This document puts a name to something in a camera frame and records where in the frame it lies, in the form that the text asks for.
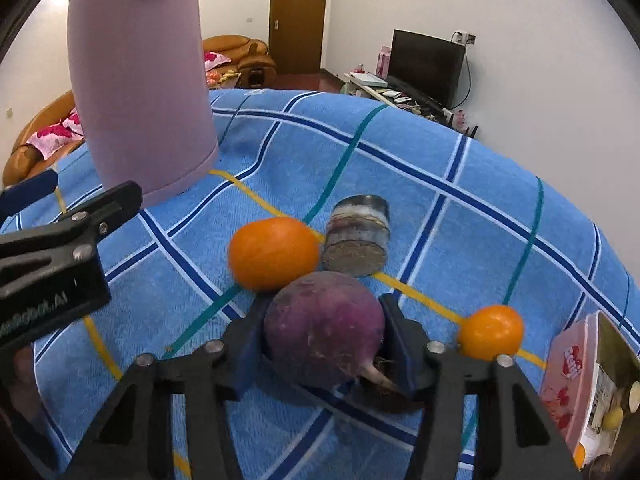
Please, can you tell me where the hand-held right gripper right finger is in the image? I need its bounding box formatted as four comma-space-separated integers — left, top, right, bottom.
377, 292, 583, 480

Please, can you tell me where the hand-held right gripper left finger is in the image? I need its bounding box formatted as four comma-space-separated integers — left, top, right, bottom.
62, 295, 273, 480

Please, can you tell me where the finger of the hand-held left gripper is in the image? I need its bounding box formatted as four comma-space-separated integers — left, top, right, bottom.
0, 169, 58, 223
0, 181, 143, 301

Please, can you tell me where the purple radish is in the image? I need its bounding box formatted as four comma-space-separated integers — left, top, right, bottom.
263, 271, 398, 393

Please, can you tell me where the mandarin orange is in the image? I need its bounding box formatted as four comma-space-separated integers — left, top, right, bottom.
228, 216, 321, 293
457, 305, 526, 362

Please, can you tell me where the pink tin box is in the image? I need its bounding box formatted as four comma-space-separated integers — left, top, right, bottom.
539, 310, 640, 471

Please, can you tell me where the pink floral cushion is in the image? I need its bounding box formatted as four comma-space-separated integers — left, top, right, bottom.
26, 107, 86, 161
202, 51, 233, 73

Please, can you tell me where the orange leather sofa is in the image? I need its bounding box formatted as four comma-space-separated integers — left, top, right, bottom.
2, 91, 86, 188

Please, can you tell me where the lilac kettle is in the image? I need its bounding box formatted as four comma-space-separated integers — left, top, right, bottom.
66, 0, 221, 208

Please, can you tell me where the printed colour brochure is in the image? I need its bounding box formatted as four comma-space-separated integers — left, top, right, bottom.
590, 360, 618, 431

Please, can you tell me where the black router with antennas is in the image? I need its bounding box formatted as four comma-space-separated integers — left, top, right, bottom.
440, 110, 480, 141

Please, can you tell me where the white television stand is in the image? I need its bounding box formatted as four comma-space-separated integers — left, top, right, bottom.
342, 72, 451, 123

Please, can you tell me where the white set-top box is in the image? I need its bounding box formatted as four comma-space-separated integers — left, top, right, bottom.
351, 72, 390, 88

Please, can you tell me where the black television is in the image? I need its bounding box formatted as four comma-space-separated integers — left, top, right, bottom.
387, 29, 468, 111

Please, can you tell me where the brown wooden door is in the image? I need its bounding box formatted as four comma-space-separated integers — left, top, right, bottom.
268, 0, 330, 76

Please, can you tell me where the black power cable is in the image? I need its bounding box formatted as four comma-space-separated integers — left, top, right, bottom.
452, 35, 473, 111

